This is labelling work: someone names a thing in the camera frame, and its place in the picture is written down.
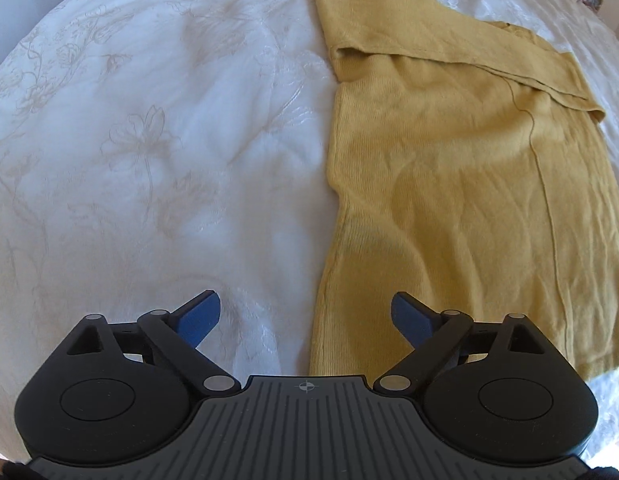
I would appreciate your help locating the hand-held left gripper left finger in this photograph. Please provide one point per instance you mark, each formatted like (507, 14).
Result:
(200, 319)

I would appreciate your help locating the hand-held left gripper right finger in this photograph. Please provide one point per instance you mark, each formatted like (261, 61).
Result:
(412, 321)

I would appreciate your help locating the mustard yellow knit shirt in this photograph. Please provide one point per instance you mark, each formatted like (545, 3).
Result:
(454, 185)

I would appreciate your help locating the white floral embroidered bedsheet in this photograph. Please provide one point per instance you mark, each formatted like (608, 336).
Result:
(139, 160)

